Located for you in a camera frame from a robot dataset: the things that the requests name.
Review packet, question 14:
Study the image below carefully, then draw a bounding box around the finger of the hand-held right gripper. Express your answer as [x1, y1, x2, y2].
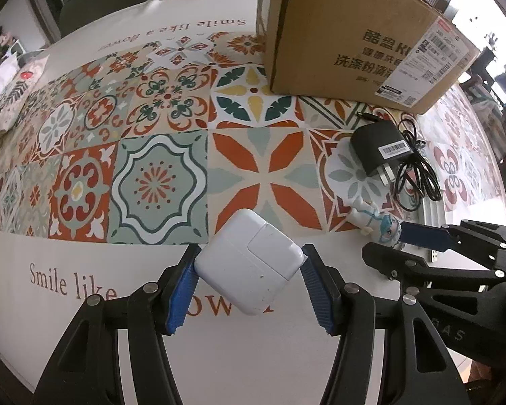
[398, 219, 506, 263]
[361, 242, 506, 293]

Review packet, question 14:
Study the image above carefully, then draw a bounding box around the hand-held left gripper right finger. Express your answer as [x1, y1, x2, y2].
[299, 243, 473, 405]

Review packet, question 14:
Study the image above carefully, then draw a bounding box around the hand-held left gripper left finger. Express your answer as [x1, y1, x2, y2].
[34, 242, 203, 405]

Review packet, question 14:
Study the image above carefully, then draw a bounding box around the small blue haired figurine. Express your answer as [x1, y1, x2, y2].
[349, 200, 404, 246]

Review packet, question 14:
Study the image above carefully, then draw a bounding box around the white square charger plug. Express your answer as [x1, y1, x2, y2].
[194, 209, 304, 316]

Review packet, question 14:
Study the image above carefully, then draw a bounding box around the brown cardboard box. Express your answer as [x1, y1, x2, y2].
[256, 0, 481, 115]

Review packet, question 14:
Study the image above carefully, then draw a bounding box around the white battery charger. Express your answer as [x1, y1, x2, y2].
[419, 196, 443, 264]

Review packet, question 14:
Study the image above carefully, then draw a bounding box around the black power adapter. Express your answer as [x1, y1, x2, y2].
[348, 121, 412, 185]

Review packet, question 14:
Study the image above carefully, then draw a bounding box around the tile patterned table mat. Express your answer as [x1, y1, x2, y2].
[0, 0, 506, 391]

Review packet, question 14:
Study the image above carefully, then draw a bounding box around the floral printed tissue pack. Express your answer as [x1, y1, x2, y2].
[0, 53, 50, 149]

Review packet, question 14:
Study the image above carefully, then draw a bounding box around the dark upholstered dining chair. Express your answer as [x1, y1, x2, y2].
[59, 0, 152, 35]

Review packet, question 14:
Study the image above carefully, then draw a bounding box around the black adapter cable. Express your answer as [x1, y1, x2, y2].
[356, 111, 443, 210]

